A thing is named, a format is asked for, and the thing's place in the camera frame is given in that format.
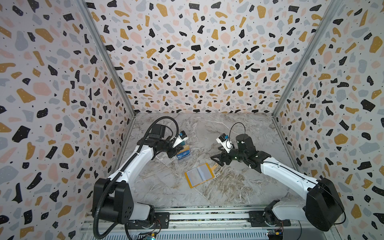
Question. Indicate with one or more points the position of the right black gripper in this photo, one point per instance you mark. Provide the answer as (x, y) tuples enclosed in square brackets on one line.
[(225, 154)]

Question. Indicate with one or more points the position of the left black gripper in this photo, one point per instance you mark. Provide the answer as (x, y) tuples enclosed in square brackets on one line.
[(175, 150)]

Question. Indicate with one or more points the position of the yellow leather card holder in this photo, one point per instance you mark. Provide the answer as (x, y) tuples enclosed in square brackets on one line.
[(199, 175)]

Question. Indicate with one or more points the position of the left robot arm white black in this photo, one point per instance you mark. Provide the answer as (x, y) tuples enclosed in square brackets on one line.
[(112, 200)]

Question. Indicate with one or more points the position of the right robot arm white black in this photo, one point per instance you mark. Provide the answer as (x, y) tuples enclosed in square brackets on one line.
[(320, 204)]

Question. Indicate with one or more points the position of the blue VIP card in stand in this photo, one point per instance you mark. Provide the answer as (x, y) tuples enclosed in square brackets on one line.
[(183, 155)]

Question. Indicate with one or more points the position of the gold card in stand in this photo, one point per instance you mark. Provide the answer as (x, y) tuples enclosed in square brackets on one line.
[(186, 147)]

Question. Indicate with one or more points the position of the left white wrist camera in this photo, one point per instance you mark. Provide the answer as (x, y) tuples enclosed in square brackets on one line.
[(181, 138)]

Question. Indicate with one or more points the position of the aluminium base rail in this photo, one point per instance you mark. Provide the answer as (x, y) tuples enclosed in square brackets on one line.
[(227, 219)]

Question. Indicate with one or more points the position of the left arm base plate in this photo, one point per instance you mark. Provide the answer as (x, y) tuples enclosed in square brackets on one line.
[(154, 221)]

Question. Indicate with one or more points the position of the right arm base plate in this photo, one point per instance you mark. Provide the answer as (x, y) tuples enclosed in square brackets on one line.
[(261, 219)]

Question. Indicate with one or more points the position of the white perforated cable duct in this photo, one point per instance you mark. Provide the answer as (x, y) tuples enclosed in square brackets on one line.
[(213, 235)]

